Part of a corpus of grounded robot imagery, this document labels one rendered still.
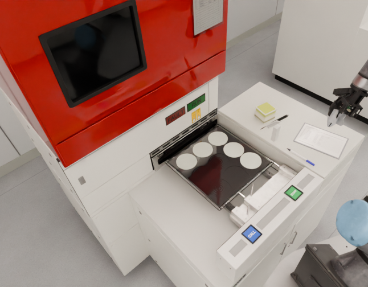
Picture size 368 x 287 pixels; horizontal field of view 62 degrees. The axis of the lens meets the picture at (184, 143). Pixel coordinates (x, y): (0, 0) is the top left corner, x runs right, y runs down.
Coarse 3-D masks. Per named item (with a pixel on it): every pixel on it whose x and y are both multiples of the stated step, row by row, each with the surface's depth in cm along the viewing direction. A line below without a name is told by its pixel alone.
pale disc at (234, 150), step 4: (228, 144) 152; (232, 144) 152; (236, 144) 152; (224, 148) 150; (228, 148) 150; (232, 148) 150; (236, 148) 150; (240, 148) 150; (224, 152) 149; (228, 152) 149; (232, 152) 148; (236, 152) 148; (240, 152) 148; (232, 156) 147; (236, 156) 147
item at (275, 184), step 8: (280, 176) 139; (264, 184) 137; (272, 184) 137; (280, 184) 136; (256, 192) 134; (264, 192) 134; (272, 192) 134; (264, 200) 131; (240, 208) 129; (232, 216) 127; (240, 224) 124
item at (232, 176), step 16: (192, 144) 154; (224, 144) 152; (240, 144) 152; (176, 160) 147; (208, 160) 146; (224, 160) 145; (192, 176) 140; (208, 176) 140; (224, 176) 139; (240, 176) 138; (208, 192) 133; (224, 192) 133
